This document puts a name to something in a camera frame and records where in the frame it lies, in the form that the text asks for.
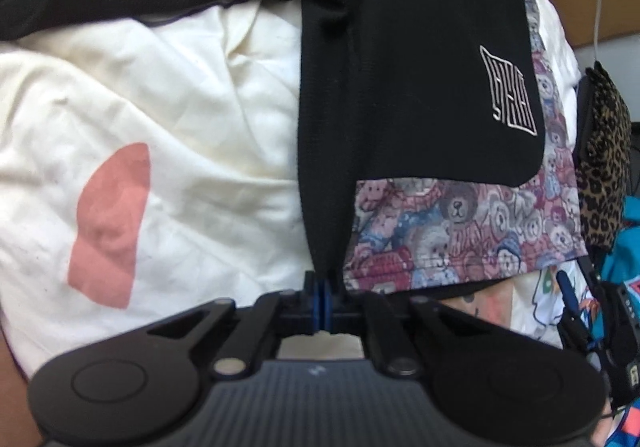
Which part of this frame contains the cream bear print bed sheet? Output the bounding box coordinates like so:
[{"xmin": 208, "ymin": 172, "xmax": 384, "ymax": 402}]
[{"xmin": 0, "ymin": 0, "xmax": 603, "ymax": 378}]

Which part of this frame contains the teddy bear patterned shirt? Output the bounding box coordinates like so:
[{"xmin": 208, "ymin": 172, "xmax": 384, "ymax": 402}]
[{"xmin": 0, "ymin": 0, "xmax": 587, "ymax": 297}]

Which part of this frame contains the teal printed blanket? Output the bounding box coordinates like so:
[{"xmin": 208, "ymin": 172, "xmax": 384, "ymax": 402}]
[{"xmin": 597, "ymin": 196, "xmax": 640, "ymax": 447}]

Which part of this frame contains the leopard print garment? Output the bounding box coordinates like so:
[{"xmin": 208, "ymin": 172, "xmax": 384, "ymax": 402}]
[{"xmin": 574, "ymin": 62, "xmax": 633, "ymax": 254}]

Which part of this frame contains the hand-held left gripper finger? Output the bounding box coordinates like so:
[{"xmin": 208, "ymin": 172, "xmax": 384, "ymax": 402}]
[
  {"xmin": 149, "ymin": 271, "xmax": 321, "ymax": 374},
  {"xmin": 320, "ymin": 279, "xmax": 485, "ymax": 377}
]

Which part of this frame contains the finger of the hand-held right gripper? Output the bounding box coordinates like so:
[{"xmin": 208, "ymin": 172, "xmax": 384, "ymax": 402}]
[{"xmin": 556, "ymin": 269, "xmax": 589, "ymax": 324}]

